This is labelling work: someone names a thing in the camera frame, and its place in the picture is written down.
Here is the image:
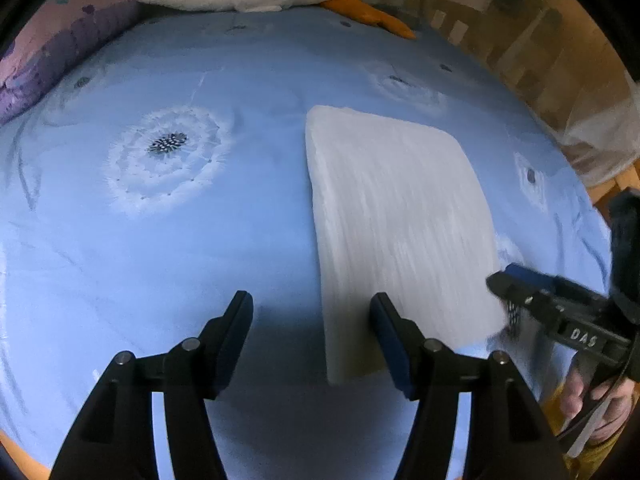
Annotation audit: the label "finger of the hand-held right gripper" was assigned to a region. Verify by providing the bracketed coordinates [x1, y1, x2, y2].
[486, 272, 551, 333]
[504, 262, 563, 296]

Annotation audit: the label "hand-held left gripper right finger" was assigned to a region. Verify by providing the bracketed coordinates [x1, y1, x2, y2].
[369, 292, 571, 480]

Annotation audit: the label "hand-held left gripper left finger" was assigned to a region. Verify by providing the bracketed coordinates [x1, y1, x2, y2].
[50, 291, 254, 480]

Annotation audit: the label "white pants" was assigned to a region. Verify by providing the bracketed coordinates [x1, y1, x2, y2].
[305, 105, 506, 386]

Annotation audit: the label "person's right hand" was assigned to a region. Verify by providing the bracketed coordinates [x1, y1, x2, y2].
[559, 352, 635, 443]

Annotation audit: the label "blue dandelion print bed sheet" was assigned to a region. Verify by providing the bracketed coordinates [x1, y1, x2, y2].
[0, 2, 617, 480]

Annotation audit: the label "person's yellow clothing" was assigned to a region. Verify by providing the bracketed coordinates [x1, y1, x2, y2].
[542, 385, 631, 480]

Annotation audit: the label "clear plastic sheet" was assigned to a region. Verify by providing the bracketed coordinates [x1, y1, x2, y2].
[552, 72, 640, 190]

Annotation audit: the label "purple heart print quilt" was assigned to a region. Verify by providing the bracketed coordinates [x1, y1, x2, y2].
[0, 0, 143, 127]

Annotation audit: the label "black cable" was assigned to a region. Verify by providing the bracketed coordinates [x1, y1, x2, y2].
[555, 360, 636, 443]

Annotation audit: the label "white strap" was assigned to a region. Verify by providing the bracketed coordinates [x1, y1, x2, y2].
[566, 394, 615, 460]

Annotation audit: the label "wooden bed frame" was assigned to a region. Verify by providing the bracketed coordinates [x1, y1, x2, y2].
[420, 0, 640, 206]

